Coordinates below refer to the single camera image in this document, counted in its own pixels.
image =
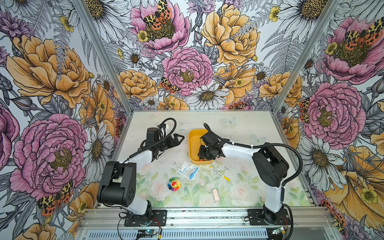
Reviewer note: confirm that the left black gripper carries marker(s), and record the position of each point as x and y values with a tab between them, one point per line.
171	141

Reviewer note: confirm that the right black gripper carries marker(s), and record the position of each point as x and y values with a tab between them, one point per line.
201	153

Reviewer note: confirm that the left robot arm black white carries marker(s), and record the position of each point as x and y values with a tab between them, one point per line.
117	188

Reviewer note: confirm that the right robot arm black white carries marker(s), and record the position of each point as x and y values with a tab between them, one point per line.
270	164

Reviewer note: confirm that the yellow plastic bin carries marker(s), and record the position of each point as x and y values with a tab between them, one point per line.
195	142

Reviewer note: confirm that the clear plastic packet blue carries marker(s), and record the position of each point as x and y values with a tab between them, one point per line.
188	170

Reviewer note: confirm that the white yellow pen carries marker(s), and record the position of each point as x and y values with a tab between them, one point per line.
222	175

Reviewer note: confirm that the pink eraser block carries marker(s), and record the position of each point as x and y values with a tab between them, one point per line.
216	196

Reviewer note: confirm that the colourful round toy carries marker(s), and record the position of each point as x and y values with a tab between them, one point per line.
174	184

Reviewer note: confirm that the left green circuit board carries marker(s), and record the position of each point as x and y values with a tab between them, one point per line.
146	234

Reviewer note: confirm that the green circuit board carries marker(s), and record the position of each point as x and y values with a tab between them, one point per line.
280	230
146	234

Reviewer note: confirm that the right green circuit board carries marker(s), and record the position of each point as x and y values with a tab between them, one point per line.
280	230

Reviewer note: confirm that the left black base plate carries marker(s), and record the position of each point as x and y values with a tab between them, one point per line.
153	218

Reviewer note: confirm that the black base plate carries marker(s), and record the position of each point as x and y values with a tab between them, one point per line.
261	217
153	218

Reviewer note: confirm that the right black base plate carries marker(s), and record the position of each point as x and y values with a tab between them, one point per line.
261	217

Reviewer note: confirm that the aluminium front rail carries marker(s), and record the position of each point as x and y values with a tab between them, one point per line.
307	223

